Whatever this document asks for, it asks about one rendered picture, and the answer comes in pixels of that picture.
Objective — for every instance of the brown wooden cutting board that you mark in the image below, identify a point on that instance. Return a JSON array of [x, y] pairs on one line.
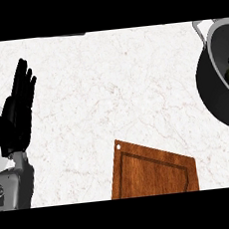
[[152, 172]]

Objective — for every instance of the black pot with grey rim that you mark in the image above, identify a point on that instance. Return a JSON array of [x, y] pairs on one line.
[[214, 92]]

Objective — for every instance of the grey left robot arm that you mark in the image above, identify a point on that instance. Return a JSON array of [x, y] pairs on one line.
[[14, 187]]

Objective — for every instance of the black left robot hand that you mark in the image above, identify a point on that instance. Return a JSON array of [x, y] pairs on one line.
[[18, 113]]

